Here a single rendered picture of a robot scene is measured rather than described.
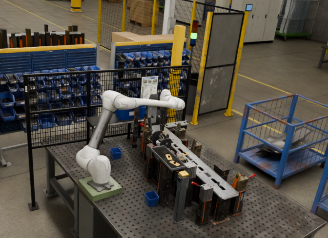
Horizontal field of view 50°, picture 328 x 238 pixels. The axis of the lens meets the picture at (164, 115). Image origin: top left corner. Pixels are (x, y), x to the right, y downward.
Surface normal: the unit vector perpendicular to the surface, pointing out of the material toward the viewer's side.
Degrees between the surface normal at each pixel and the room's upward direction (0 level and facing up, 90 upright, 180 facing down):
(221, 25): 90
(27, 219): 0
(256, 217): 0
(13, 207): 0
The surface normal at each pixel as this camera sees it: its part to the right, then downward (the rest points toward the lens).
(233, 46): 0.64, 0.36
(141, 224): 0.09, -0.92
